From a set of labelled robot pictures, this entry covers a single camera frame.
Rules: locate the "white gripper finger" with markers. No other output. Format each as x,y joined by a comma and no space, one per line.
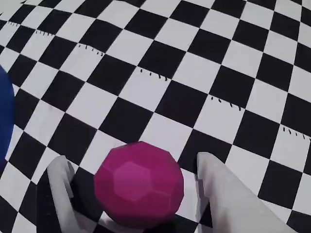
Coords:
230,206
59,189

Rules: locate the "pink faceted ball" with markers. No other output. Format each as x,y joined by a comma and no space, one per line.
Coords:
138,184

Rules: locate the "blue round box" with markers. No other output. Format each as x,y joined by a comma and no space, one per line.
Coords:
6,116

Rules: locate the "black white checkerboard paper mat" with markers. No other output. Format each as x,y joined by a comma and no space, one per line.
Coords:
170,72

